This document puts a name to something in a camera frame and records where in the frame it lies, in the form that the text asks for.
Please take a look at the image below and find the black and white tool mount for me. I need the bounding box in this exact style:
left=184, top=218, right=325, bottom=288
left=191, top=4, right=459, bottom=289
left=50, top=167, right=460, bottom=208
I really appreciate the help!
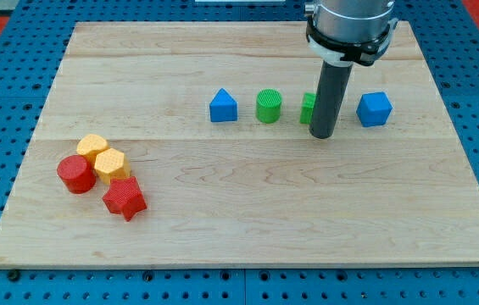
left=306, top=17, right=398, bottom=67

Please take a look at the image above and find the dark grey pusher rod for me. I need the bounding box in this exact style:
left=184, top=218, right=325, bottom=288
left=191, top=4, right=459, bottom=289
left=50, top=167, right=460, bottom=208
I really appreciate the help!
left=309, top=62, right=353, bottom=139

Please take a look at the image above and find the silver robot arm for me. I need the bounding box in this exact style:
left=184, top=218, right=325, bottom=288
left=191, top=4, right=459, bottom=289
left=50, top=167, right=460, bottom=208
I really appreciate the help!
left=304, top=0, right=398, bottom=139

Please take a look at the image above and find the green cube block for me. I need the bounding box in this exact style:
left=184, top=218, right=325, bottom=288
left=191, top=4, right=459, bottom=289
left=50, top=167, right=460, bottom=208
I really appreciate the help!
left=299, top=92, right=316, bottom=124

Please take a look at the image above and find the blue hexagon block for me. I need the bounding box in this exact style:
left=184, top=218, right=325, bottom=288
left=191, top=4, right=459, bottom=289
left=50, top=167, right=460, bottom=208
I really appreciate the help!
left=356, top=91, right=393, bottom=127

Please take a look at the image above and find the green cylinder block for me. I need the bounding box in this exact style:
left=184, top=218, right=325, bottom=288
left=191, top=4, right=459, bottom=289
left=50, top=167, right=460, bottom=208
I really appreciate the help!
left=256, top=88, right=282, bottom=124

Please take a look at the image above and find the blue triangle block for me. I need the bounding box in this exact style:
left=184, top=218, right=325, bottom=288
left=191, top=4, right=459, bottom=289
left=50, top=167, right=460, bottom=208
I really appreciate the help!
left=209, top=88, right=238, bottom=122

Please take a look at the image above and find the wooden board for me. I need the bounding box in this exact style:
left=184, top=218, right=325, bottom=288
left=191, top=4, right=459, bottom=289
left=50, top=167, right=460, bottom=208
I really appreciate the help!
left=0, top=21, right=479, bottom=269

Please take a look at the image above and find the yellow hexagon block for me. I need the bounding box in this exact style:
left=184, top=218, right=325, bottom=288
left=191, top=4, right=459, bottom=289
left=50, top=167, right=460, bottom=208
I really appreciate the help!
left=94, top=148, right=131, bottom=185

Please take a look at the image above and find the red star block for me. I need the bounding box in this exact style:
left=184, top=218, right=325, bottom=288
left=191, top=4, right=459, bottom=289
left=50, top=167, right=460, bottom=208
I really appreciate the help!
left=102, top=176, right=148, bottom=222

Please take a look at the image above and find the yellow rounded block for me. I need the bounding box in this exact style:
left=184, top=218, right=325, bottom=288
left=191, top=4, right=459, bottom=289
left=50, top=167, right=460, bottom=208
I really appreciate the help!
left=76, top=134, right=109, bottom=165

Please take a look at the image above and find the red cylinder block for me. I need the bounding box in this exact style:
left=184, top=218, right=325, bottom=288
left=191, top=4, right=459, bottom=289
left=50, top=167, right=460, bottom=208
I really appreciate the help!
left=57, top=155, right=96, bottom=194

